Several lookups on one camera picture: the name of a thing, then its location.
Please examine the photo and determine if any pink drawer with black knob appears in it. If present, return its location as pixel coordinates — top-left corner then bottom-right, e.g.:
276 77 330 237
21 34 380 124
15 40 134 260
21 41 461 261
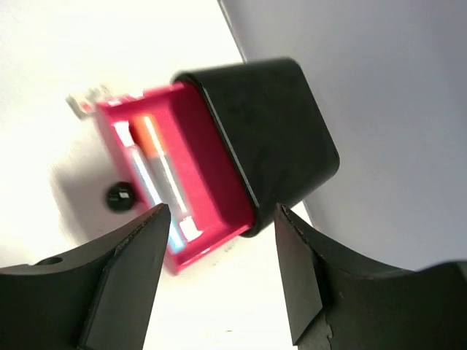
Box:
96 82 255 273

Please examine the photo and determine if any white staples box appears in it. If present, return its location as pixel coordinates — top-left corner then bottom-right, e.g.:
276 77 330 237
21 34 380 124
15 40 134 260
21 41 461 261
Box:
65 85 112 120

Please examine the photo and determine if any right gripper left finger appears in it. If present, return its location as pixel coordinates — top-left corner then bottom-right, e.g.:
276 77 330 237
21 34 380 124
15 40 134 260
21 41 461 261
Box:
1 204 171 349

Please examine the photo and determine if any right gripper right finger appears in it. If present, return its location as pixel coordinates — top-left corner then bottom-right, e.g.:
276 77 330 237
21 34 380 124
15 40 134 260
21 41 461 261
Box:
274 205 466 349

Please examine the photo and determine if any black drawer cabinet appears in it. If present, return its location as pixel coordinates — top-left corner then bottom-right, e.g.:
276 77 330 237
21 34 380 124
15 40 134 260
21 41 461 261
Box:
174 57 340 238

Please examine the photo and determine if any orange highlighter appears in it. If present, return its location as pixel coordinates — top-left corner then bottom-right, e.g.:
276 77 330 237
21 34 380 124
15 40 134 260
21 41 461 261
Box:
131 115 202 242

